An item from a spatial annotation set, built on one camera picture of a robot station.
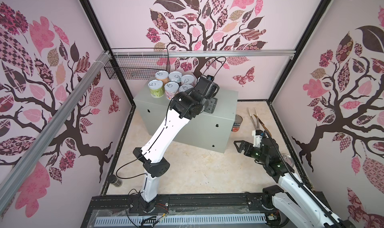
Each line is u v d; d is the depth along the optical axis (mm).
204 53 947
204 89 461
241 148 713
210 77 560
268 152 619
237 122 957
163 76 780
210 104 598
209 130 914
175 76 774
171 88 711
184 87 710
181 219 697
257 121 1071
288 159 780
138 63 949
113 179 727
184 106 432
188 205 745
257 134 725
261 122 1084
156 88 714
